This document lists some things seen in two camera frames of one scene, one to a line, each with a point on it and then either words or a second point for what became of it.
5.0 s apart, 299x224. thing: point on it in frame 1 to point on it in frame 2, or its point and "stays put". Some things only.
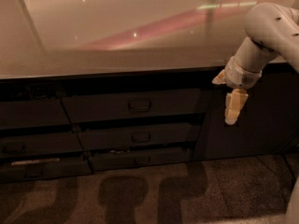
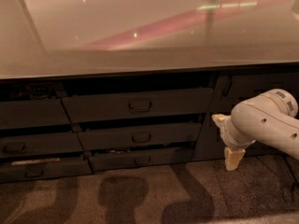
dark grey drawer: x=16 y=114 stays put
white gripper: x=240 y=76 to x=226 y=131
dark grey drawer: x=40 y=145 stays put
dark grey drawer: x=36 y=169 stays put
